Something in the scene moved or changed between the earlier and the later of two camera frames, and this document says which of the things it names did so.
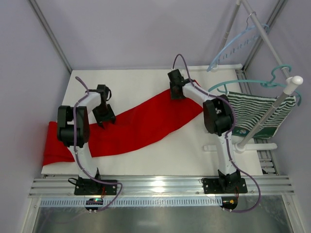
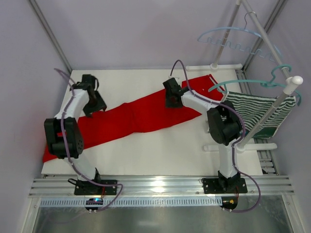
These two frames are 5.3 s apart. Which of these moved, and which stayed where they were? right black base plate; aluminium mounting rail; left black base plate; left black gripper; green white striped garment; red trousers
Moved: red trousers; left black gripper
Stayed: left black base plate; green white striped garment; right black base plate; aluminium mounting rail
